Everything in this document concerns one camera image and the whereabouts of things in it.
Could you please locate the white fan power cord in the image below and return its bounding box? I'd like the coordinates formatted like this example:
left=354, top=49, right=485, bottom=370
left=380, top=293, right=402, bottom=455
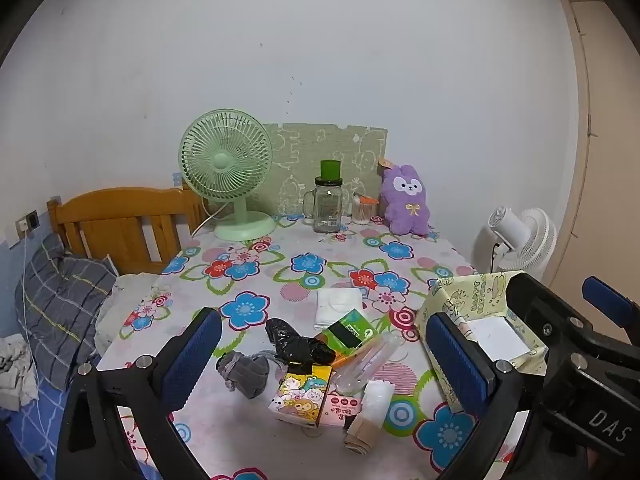
left=191, top=202, right=221, bottom=237

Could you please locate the white towel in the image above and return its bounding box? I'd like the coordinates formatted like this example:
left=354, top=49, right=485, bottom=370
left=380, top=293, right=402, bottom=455
left=315, top=287, right=363, bottom=332

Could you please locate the green patterned foam board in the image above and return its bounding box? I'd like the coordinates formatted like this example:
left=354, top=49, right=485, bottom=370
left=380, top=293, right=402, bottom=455
left=260, top=122, right=388, bottom=218

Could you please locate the green desk fan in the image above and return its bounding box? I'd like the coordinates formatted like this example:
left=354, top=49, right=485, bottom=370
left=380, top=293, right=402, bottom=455
left=179, top=109, right=275, bottom=242

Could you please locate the clear cotton swab container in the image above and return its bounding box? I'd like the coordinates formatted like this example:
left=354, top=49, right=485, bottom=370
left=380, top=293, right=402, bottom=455
left=352, top=195, right=378, bottom=226

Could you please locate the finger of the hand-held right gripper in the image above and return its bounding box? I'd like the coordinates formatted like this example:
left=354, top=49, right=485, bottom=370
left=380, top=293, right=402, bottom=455
left=506, top=272, right=596, bottom=361
left=582, top=276, right=640, bottom=343

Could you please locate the white quilt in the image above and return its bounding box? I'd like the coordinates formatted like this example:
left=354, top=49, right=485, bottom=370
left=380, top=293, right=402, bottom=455
left=94, top=272, right=173, bottom=356

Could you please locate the beige elastic bandage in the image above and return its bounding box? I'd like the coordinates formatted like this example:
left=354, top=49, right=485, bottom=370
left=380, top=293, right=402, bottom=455
left=342, top=410, right=386, bottom=453

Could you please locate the blue checked bed sheet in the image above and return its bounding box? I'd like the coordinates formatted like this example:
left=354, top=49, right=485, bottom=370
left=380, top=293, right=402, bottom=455
left=0, top=350, right=151, bottom=480

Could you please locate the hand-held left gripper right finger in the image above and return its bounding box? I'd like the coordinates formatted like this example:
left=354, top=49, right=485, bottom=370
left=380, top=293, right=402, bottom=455
left=425, top=311, right=526, bottom=480

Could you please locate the clear plastic wrapper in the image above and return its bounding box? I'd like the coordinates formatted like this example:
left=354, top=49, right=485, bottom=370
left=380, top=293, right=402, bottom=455
left=334, top=332, right=403, bottom=393

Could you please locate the green tissue packet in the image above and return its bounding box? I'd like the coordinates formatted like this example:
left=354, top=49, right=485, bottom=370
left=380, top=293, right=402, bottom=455
left=320, top=309, right=381, bottom=356

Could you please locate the white cloth roll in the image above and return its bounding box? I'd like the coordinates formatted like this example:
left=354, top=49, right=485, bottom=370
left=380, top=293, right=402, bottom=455
left=359, top=380, right=395, bottom=431

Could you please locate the yellow cartoon tissue packet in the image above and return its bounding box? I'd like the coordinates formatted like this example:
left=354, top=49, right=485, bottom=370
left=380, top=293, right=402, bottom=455
left=270, top=364, right=333, bottom=429

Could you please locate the purple plush bunny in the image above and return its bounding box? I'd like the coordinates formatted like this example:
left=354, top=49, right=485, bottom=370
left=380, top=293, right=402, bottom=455
left=377, top=157, right=433, bottom=237

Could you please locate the black plastic bag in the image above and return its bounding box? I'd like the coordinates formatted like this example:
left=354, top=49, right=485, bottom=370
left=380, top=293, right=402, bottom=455
left=265, top=317, right=337, bottom=367

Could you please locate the yellow printed fabric storage box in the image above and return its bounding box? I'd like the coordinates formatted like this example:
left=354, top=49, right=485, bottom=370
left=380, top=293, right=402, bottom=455
left=415, top=270, right=551, bottom=413

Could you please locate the white charging cable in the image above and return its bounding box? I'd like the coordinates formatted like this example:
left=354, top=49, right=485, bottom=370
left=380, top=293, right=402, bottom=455
left=19, top=230, right=58, bottom=466

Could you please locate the beige door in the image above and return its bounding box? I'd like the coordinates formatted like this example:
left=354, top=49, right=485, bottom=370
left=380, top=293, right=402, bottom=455
left=559, top=0, right=640, bottom=331

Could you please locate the grey drawstring pouch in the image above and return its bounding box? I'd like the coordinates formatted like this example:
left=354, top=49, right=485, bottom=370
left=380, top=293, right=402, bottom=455
left=216, top=350, right=278, bottom=400

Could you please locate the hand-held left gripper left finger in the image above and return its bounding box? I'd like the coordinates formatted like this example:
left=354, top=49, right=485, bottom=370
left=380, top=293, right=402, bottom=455
left=56, top=307, right=223, bottom=480

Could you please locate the floral tablecloth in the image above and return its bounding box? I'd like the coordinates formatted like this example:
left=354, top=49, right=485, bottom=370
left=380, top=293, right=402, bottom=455
left=95, top=212, right=531, bottom=480

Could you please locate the wooden bed headboard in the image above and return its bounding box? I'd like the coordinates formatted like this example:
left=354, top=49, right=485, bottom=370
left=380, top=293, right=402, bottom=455
left=46, top=186, right=208, bottom=277

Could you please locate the white paper sheet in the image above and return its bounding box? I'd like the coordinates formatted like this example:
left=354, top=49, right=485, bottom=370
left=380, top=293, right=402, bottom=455
left=462, top=317, right=533, bottom=361

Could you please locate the pink packet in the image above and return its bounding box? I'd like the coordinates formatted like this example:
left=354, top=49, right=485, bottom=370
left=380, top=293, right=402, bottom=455
left=320, top=392, right=362, bottom=429

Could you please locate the glass jar mug green lid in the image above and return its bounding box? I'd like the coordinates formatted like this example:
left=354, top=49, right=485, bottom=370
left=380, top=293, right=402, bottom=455
left=302, top=160, right=345, bottom=233

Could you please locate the white crumpled cloth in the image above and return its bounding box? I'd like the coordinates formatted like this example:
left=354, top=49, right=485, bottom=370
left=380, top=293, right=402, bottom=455
left=0, top=335, right=38, bottom=413

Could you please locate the grey plaid pillow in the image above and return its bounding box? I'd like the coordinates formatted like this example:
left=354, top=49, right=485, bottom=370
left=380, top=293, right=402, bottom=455
left=14, top=232, right=118, bottom=391

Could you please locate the white floor fan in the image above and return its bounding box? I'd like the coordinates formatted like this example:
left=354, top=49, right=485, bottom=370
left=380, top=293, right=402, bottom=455
left=487, top=206, right=557, bottom=278

